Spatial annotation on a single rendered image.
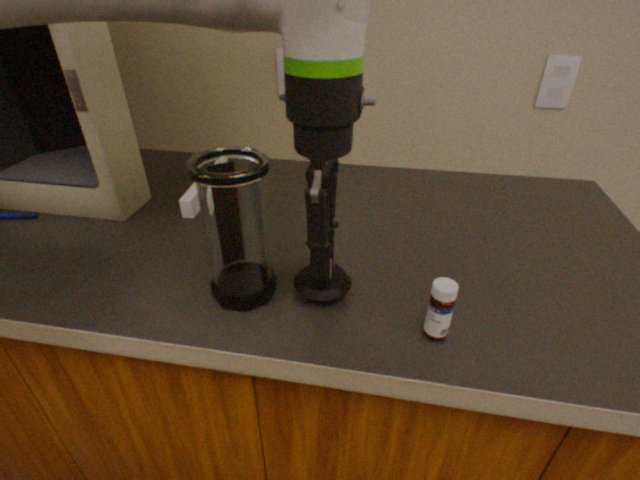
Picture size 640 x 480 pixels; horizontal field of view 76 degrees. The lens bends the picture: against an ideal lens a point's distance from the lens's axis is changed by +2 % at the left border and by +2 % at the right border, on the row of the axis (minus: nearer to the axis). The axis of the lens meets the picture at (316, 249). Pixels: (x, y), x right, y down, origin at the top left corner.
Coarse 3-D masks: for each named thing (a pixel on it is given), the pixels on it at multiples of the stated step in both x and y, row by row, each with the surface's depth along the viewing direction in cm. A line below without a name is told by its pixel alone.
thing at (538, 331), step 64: (384, 192) 97; (448, 192) 97; (512, 192) 97; (576, 192) 97; (0, 256) 75; (64, 256) 75; (128, 256) 75; (192, 256) 75; (384, 256) 75; (448, 256) 75; (512, 256) 75; (576, 256) 75; (0, 320) 61; (64, 320) 61; (128, 320) 61; (192, 320) 61; (256, 320) 61; (320, 320) 61; (384, 320) 61; (512, 320) 61; (576, 320) 61; (320, 384) 56; (384, 384) 54; (448, 384) 52; (512, 384) 52; (576, 384) 52
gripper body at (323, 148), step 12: (300, 132) 49; (312, 132) 48; (324, 132) 48; (336, 132) 48; (348, 132) 49; (300, 144) 50; (312, 144) 49; (324, 144) 49; (336, 144) 49; (348, 144) 50; (312, 156) 50; (324, 156) 49; (336, 156) 50; (312, 168) 50; (324, 168) 50; (312, 180) 51; (324, 180) 51
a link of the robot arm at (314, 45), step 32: (256, 0) 43; (288, 0) 40; (320, 0) 39; (352, 0) 40; (288, 32) 43; (320, 32) 41; (352, 32) 42; (288, 64) 45; (320, 64) 43; (352, 64) 44
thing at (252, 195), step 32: (192, 160) 54; (224, 160) 58; (256, 160) 56; (224, 192) 52; (256, 192) 54; (224, 224) 54; (256, 224) 56; (224, 256) 57; (256, 256) 59; (224, 288) 61; (256, 288) 62
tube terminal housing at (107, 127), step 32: (64, 32) 66; (96, 32) 72; (64, 64) 69; (96, 64) 73; (96, 96) 74; (96, 128) 75; (128, 128) 84; (96, 160) 78; (128, 160) 85; (0, 192) 87; (32, 192) 86; (64, 192) 84; (96, 192) 83; (128, 192) 86
